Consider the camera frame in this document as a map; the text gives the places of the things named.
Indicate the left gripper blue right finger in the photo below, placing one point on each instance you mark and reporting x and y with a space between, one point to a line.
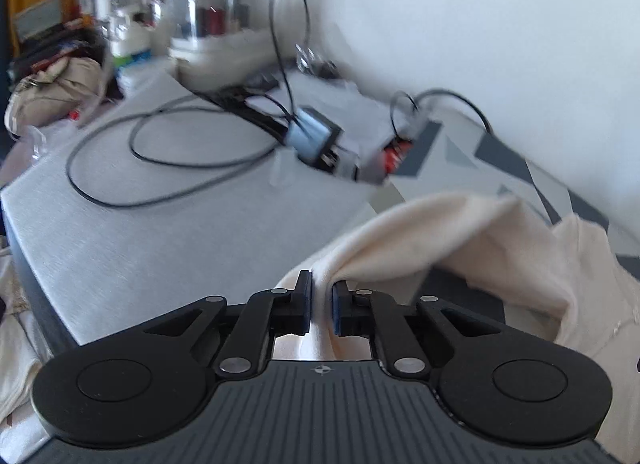
379 319

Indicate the clear cosmetic organiser box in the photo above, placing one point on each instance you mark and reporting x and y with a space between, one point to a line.
219 42

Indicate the cream long-sleeve top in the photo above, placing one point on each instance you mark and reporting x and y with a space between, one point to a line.
567 272

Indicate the beige drawstring bag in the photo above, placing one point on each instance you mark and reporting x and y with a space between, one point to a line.
51 94

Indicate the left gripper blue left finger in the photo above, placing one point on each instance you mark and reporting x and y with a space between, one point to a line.
250 330

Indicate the geometric patterned mat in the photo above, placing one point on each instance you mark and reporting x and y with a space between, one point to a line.
451 153

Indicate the grey power adapter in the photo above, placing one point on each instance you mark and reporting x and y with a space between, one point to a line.
311 135

